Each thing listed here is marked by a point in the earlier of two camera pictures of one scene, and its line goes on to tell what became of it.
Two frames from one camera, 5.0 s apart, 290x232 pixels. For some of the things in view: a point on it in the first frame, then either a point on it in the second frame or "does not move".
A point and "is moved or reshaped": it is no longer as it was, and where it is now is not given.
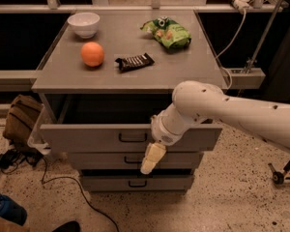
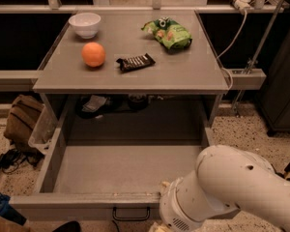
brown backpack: [22, 115] does not move
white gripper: [161, 133] -> [176, 210]
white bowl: [85, 24] does not move
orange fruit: [92, 53] does not move
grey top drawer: [114, 123] is moved or reshaped
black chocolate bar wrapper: [134, 62] does not move
